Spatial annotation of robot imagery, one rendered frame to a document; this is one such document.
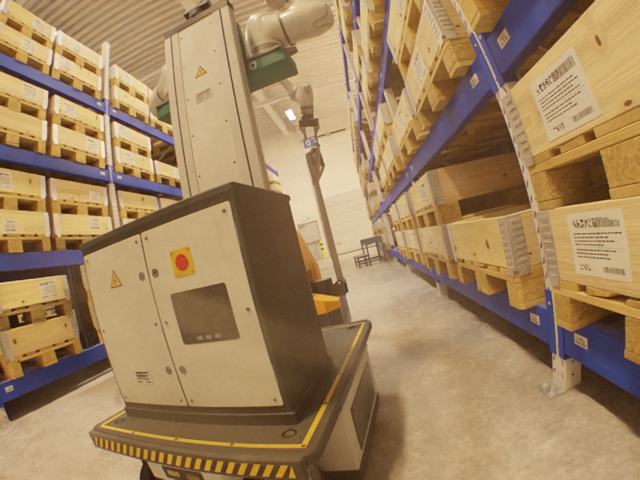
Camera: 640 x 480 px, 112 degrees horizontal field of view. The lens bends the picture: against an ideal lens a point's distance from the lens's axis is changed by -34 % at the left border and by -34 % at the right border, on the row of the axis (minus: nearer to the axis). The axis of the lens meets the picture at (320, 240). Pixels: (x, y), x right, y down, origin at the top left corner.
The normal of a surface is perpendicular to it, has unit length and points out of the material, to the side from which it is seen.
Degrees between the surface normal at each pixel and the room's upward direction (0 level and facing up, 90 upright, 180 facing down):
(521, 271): 90
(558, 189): 90
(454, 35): 90
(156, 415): 90
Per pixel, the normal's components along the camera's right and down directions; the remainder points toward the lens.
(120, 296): -0.25, 0.04
